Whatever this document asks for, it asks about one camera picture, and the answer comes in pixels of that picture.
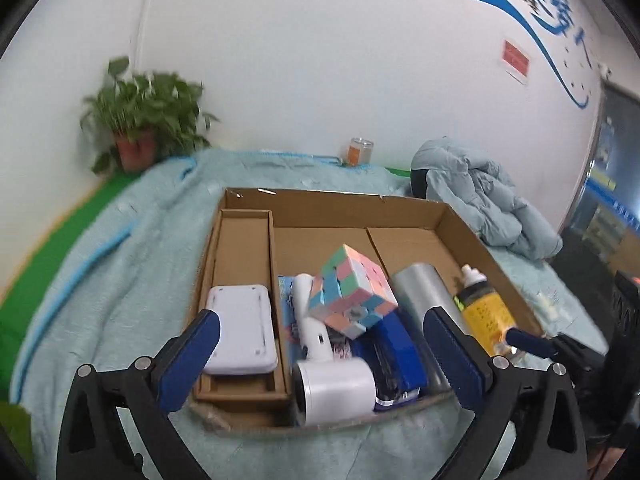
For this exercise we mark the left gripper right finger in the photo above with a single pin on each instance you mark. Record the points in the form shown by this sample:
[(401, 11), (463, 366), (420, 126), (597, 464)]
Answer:
[(540, 404)]

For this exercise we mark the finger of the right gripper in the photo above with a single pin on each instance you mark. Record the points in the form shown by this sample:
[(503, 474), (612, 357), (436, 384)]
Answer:
[(577, 358)]

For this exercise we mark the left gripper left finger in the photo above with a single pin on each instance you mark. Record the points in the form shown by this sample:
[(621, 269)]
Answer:
[(93, 443)]

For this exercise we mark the yellow label glass jar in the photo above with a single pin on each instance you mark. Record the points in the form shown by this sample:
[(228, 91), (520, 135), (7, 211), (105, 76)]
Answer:
[(484, 312)]

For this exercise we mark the silver metal can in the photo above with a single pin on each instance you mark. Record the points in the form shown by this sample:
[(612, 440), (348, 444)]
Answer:
[(418, 288)]

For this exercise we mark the blue stapler case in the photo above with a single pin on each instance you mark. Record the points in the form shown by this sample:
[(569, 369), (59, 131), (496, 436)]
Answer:
[(395, 362)]

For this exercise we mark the white rectangular device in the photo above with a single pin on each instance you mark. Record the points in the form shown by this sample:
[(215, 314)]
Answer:
[(246, 344)]

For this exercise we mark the pastel rubiks cube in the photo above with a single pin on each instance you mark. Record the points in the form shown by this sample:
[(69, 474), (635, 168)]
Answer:
[(351, 293)]

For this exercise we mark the white handheld fan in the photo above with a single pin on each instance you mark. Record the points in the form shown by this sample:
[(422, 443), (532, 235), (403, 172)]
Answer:
[(327, 391)]

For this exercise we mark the large cardboard box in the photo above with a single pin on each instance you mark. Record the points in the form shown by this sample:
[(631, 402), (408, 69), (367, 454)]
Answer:
[(394, 232)]

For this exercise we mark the light blue puffer jacket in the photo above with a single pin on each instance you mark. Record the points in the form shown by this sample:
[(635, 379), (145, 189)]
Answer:
[(482, 193)]

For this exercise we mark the small cardboard divider tray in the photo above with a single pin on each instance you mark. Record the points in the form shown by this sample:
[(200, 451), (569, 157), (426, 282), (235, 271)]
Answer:
[(239, 282)]

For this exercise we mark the small orange label jar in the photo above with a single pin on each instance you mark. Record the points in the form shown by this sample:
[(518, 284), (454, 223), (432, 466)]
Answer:
[(359, 152)]

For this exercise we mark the potted plant red pot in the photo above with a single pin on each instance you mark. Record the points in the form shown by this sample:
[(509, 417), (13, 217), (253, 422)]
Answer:
[(137, 119)]

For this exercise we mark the red wall sign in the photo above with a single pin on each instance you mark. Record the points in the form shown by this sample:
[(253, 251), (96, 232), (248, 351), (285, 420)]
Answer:
[(515, 62)]

